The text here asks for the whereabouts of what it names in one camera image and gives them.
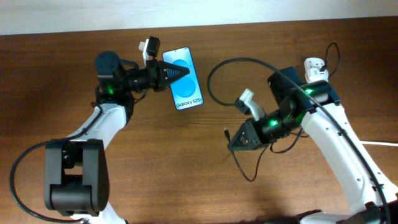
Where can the white USB charger plug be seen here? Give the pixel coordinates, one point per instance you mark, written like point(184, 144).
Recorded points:
point(314, 75)

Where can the blue Galaxy smartphone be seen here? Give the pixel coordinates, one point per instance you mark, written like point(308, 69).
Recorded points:
point(186, 91)

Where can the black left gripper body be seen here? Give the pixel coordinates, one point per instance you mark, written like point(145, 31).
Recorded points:
point(153, 76)

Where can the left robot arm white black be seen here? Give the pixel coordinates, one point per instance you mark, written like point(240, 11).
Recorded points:
point(76, 174)

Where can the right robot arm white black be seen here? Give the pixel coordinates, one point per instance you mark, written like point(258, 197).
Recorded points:
point(315, 108)

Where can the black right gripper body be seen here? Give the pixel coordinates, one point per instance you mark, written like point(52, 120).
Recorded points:
point(260, 132)

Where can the white power strip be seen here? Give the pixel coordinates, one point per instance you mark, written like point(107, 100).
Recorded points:
point(313, 62)

